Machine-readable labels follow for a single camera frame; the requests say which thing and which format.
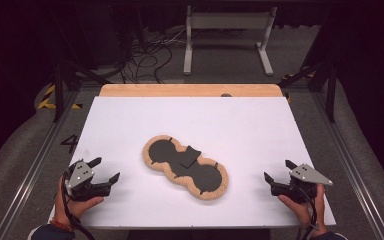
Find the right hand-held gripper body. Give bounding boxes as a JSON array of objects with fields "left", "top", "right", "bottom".
[{"left": 270, "top": 163, "right": 334, "bottom": 205}]

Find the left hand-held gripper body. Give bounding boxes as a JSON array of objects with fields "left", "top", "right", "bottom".
[{"left": 64, "top": 159, "right": 113, "bottom": 202}]

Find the person's left hand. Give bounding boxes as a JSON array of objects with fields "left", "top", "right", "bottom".
[{"left": 53, "top": 176, "right": 105, "bottom": 228}]

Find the person's right hand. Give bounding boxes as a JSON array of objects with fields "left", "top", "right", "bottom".
[{"left": 277, "top": 183, "right": 328, "bottom": 238}]

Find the yellow black floor tape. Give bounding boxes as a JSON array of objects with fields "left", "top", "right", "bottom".
[
  {"left": 37, "top": 84, "right": 83, "bottom": 111},
  {"left": 280, "top": 67, "right": 315, "bottom": 82}
]

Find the black metal stand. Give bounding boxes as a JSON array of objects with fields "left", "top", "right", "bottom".
[
  {"left": 50, "top": 9, "right": 112, "bottom": 123},
  {"left": 279, "top": 59, "right": 340, "bottom": 124}
]

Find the wooden table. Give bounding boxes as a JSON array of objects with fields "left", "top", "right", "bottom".
[{"left": 98, "top": 83, "right": 284, "bottom": 99}]

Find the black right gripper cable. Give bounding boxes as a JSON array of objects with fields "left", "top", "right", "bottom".
[{"left": 292, "top": 184, "right": 320, "bottom": 240}]

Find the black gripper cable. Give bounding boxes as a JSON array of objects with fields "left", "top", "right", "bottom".
[
  {"left": 61, "top": 170, "right": 97, "bottom": 240},
  {"left": 292, "top": 184, "right": 320, "bottom": 240}
]

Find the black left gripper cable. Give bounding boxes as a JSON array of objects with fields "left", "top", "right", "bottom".
[{"left": 61, "top": 170, "right": 97, "bottom": 240}]

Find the aluminium floor rail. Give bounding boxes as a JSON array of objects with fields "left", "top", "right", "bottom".
[
  {"left": 0, "top": 89, "right": 82, "bottom": 240},
  {"left": 312, "top": 89, "right": 384, "bottom": 240}
]

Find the red bead bracelet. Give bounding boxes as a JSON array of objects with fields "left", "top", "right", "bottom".
[{"left": 48, "top": 218, "right": 75, "bottom": 233}]

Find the bundle of black floor cables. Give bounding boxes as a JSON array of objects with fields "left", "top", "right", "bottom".
[{"left": 118, "top": 28, "right": 189, "bottom": 85}]

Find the white metal stand frame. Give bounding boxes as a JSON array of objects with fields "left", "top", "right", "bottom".
[{"left": 182, "top": 5, "right": 279, "bottom": 77}]

